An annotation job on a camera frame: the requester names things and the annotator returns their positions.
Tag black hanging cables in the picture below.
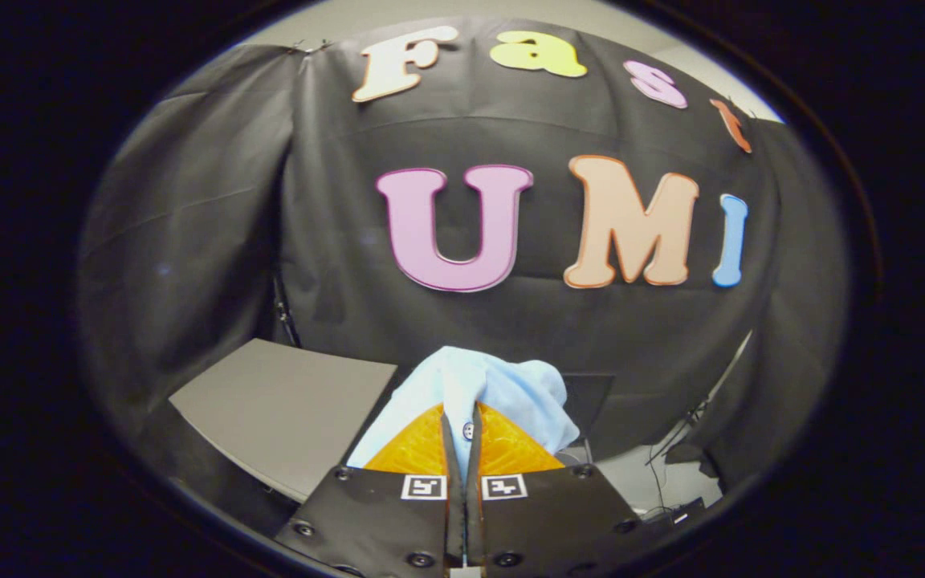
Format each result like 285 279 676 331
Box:
644 400 722 516

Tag light blue shirt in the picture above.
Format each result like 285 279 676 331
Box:
348 347 581 471

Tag black box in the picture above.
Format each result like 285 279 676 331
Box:
655 498 708 524

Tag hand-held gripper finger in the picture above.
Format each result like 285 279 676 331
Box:
467 401 648 576
274 401 465 576

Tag black backdrop cloth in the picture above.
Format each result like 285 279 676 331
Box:
77 16 849 499

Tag grey and beige cabinet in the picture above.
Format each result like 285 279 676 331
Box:
159 338 399 523

